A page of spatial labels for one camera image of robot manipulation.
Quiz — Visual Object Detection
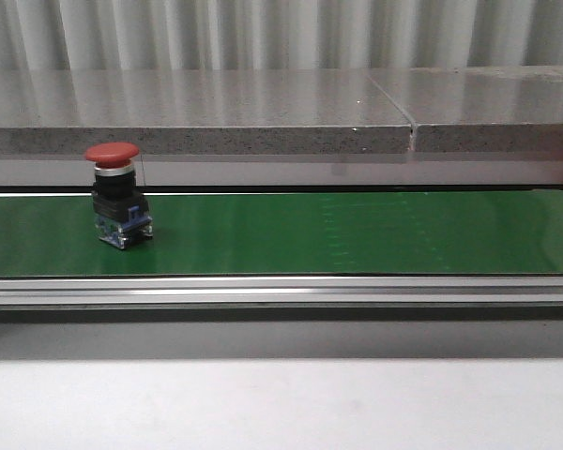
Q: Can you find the red mushroom push button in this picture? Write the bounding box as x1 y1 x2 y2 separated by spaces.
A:
84 142 153 249

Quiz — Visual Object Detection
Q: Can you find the grey stone slab left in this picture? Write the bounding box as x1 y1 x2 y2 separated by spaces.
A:
0 69 411 156

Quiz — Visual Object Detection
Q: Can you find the grey stone slab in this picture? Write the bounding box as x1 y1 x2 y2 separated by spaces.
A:
0 69 411 156
369 67 563 158

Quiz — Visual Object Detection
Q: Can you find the green conveyor belt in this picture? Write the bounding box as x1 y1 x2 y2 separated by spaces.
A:
0 189 563 278

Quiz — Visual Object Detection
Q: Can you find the grey stone slab right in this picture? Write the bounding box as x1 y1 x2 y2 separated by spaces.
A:
369 67 563 158

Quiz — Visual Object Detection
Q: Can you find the white corrugated curtain backdrop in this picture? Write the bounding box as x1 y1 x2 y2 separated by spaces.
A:
0 1 563 70

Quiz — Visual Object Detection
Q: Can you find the silver aluminium conveyor rail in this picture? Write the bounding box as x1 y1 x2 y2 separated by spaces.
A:
0 276 563 308

